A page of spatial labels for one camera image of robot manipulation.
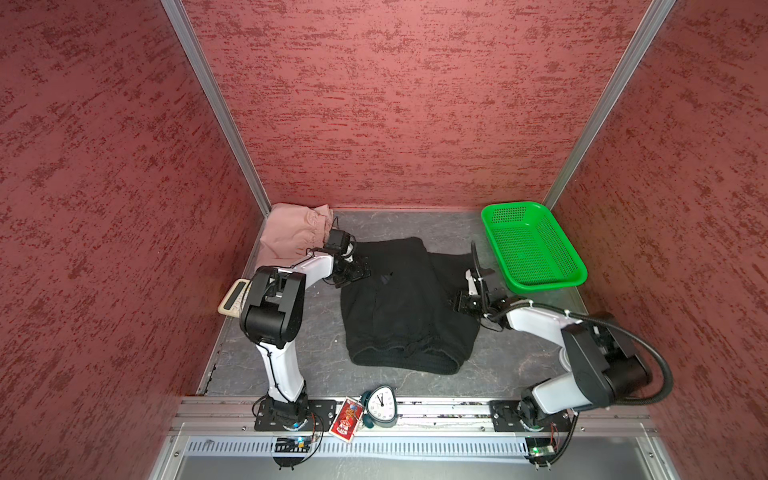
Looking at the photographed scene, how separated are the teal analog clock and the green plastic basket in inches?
19.7

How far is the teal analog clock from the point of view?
2.37ft

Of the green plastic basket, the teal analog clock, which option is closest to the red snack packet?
the teal analog clock

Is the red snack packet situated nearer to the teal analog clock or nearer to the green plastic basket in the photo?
the teal analog clock

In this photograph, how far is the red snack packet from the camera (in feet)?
2.33

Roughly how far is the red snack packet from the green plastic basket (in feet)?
1.92

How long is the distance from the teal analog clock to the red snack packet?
2cm

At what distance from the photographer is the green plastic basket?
97 centimetres
